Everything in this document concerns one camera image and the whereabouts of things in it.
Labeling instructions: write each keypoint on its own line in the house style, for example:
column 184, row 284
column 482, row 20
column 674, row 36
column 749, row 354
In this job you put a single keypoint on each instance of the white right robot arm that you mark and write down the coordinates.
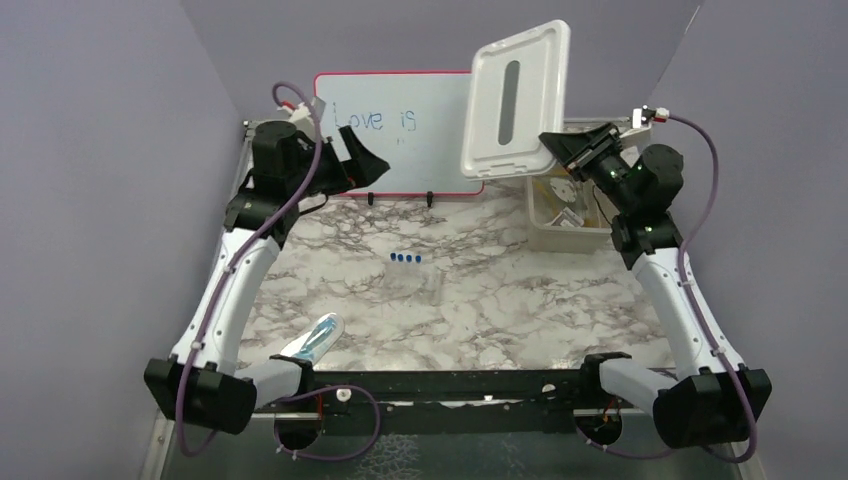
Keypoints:
column 689, row 351

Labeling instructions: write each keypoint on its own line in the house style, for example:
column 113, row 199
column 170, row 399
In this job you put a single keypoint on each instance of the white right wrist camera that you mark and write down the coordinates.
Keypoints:
column 641, row 121

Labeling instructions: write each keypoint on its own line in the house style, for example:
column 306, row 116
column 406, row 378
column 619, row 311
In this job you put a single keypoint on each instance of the pink framed whiteboard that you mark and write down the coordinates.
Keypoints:
column 414, row 120

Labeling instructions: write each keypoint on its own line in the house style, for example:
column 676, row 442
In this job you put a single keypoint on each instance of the blue item blister pack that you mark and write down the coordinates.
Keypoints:
column 313, row 342

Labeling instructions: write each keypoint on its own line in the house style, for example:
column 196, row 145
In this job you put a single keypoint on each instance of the yellow rubber tubing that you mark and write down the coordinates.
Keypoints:
column 543, row 188

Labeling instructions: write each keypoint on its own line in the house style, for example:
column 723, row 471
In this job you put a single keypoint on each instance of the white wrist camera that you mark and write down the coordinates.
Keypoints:
column 641, row 121
column 301, row 115

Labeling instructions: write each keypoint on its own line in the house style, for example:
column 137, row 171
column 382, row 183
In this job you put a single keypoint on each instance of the white plastic container lid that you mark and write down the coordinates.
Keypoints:
column 517, row 92

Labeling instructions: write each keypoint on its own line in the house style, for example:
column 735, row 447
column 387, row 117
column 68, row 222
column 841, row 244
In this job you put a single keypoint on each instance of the bag of filter paper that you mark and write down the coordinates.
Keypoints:
column 569, row 192

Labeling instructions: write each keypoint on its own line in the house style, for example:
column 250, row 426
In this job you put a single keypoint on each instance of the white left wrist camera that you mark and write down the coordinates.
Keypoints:
column 301, row 115

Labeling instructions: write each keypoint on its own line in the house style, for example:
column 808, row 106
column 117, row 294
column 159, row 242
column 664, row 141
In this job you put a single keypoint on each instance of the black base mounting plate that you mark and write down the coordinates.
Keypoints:
column 445, row 402

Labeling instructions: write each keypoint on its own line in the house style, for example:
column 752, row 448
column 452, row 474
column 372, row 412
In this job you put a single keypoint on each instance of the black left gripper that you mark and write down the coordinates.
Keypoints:
column 362, row 169

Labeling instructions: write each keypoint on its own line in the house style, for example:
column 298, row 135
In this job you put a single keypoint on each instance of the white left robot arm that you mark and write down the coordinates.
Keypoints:
column 218, row 331

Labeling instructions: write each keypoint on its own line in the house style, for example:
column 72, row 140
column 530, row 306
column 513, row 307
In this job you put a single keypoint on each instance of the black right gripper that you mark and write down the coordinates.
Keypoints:
column 568, row 146

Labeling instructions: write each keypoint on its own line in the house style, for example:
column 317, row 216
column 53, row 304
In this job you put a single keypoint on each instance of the beige plastic bin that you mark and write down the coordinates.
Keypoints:
column 594, row 236

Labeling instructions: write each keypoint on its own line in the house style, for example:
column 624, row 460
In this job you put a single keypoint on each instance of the small bag black granules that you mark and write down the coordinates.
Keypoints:
column 568, row 217

